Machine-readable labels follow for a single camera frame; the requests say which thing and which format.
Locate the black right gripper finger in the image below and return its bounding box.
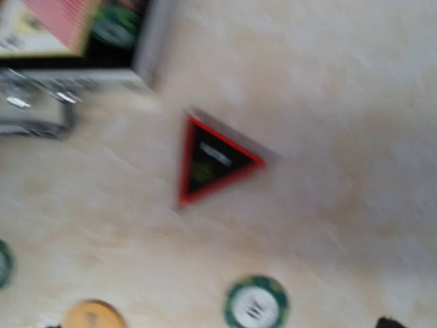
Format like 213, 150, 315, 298
376, 317, 406, 328

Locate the aluminium poker set case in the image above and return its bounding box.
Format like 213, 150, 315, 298
1, 1, 174, 139

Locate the green poker chip stack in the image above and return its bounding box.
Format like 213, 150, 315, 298
92, 0, 145, 49

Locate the black red triangular dealer button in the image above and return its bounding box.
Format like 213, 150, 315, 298
177, 107, 270, 208

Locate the orange big blind button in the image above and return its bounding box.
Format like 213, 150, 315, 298
61, 300, 127, 328

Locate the red playing card deck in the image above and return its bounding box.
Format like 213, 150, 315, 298
1, 1, 100, 59

